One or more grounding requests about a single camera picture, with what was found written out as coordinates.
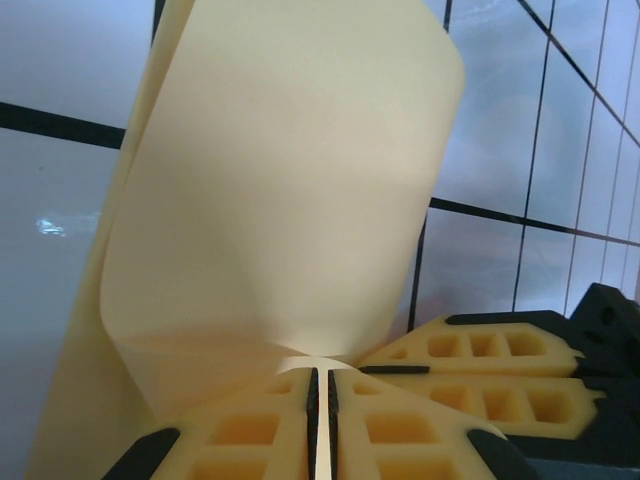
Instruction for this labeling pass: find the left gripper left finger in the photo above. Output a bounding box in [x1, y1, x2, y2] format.
[106, 368, 320, 480]

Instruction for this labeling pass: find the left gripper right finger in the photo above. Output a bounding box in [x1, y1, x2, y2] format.
[327, 368, 539, 480]

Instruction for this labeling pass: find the yellow square paper sheet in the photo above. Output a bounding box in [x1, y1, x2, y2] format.
[22, 0, 469, 480]

